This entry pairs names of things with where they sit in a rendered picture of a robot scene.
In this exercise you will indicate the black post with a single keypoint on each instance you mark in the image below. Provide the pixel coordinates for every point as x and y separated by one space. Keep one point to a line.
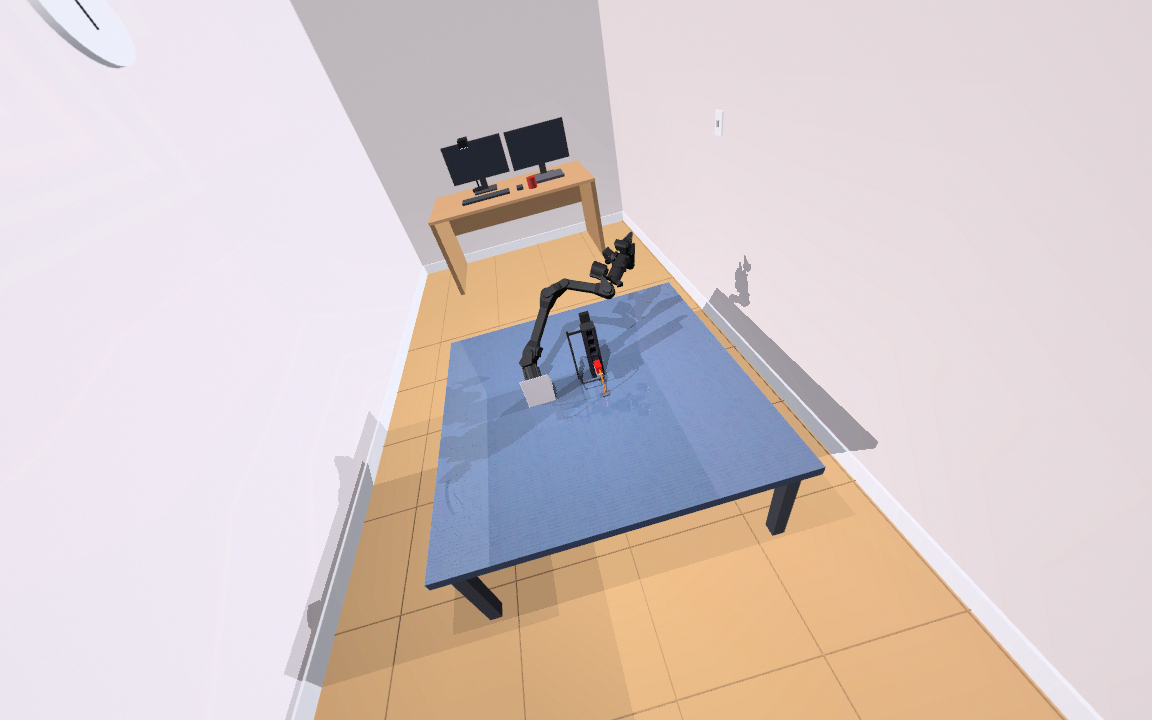
586 324

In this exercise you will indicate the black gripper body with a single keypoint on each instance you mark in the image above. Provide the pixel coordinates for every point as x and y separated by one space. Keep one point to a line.
622 259

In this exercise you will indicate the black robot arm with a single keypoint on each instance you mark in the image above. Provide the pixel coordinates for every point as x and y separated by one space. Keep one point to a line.
549 295

